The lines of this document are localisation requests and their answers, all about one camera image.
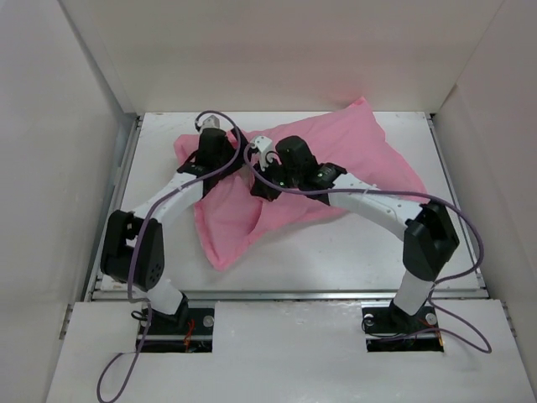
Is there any front aluminium rail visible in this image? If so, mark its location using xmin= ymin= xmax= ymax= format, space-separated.
xmin=90 ymin=289 xmax=492 ymax=302

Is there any pink pillowcase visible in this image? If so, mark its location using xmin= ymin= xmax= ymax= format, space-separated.
xmin=174 ymin=95 xmax=429 ymax=272

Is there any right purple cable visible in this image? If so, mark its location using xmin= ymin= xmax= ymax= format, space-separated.
xmin=243 ymin=142 xmax=493 ymax=354

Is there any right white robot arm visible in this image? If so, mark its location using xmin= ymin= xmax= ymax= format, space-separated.
xmin=244 ymin=136 xmax=460 ymax=332

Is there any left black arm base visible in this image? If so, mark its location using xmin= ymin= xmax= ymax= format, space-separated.
xmin=148 ymin=306 xmax=215 ymax=337

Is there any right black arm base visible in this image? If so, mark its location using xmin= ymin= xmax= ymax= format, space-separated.
xmin=362 ymin=306 xmax=438 ymax=337

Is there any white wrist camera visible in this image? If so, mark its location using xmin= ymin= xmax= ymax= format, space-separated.
xmin=195 ymin=114 xmax=221 ymax=133
xmin=251 ymin=135 xmax=276 ymax=171

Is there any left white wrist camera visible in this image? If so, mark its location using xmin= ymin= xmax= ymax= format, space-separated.
xmin=195 ymin=114 xmax=221 ymax=133

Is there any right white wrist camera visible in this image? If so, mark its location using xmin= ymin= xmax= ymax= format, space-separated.
xmin=251 ymin=135 xmax=276 ymax=171

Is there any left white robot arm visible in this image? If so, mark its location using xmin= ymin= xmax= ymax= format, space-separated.
xmin=100 ymin=127 xmax=247 ymax=333

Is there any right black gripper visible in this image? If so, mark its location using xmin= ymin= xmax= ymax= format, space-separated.
xmin=250 ymin=154 xmax=302 ymax=202

